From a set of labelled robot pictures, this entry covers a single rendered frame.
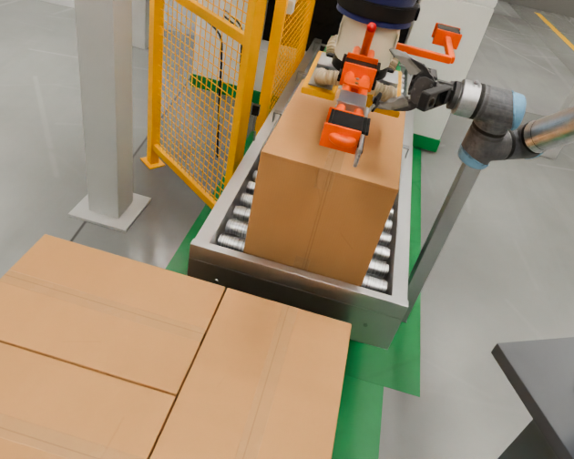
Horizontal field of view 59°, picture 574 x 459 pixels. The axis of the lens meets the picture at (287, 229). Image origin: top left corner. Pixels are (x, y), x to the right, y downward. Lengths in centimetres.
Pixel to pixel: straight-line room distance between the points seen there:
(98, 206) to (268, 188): 132
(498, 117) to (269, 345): 85
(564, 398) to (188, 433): 88
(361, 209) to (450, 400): 105
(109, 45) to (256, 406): 150
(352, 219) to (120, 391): 77
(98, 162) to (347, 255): 136
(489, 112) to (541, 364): 64
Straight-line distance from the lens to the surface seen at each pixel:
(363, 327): 168
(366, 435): 202
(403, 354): 231
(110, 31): 220
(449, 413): 222
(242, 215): 187
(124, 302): 152
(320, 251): 159
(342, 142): 100
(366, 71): 133
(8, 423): 134
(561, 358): 151
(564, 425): 136
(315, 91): 149
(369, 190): 144
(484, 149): 144
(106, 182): 255
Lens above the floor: 167
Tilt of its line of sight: 38 degrees down
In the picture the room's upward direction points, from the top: 13 degrees clockwise
